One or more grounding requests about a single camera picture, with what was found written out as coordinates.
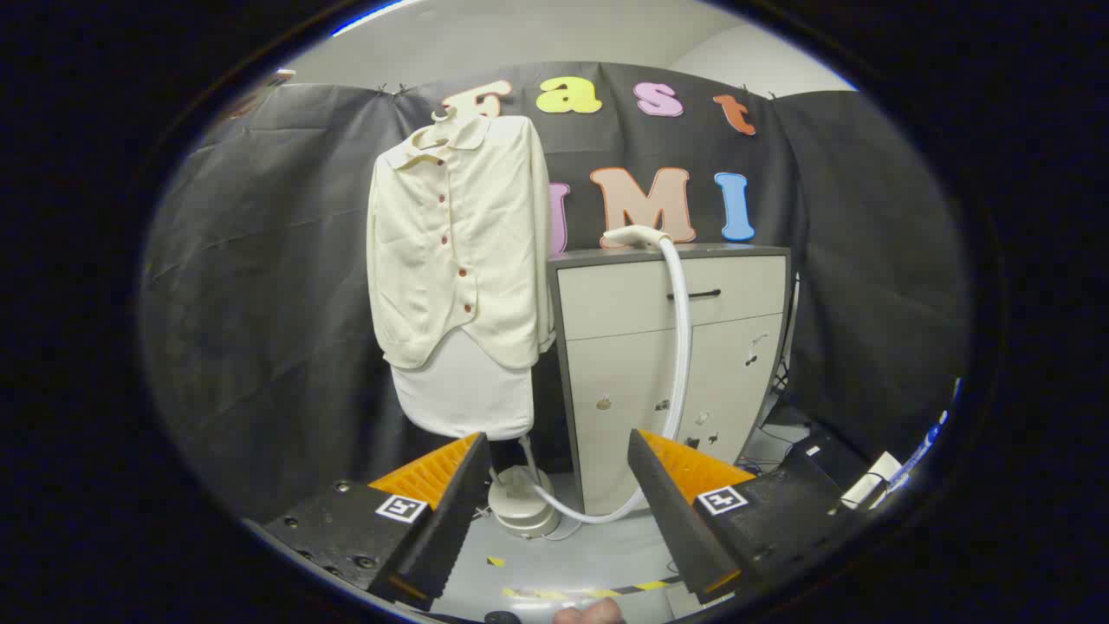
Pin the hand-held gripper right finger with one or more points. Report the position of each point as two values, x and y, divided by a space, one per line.
680 520

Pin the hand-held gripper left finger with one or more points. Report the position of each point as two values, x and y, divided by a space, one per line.
450 529

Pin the white garment steamer base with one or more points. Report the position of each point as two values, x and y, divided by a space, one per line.
522 507

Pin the cream button-up shirt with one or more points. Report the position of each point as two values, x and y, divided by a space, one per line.
485 260

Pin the white garment steamer head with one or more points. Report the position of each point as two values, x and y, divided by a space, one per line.
632 236

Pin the cream clothes hanger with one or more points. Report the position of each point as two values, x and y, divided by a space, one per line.
446 124

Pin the yellow and black floor tape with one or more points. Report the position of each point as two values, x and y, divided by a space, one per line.
606 592

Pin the black box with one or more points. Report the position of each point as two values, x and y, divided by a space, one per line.
823 455

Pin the grey and cream cabinet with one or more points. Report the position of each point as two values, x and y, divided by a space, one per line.
624 364

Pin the white flat box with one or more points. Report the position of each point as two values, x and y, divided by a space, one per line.
871 481

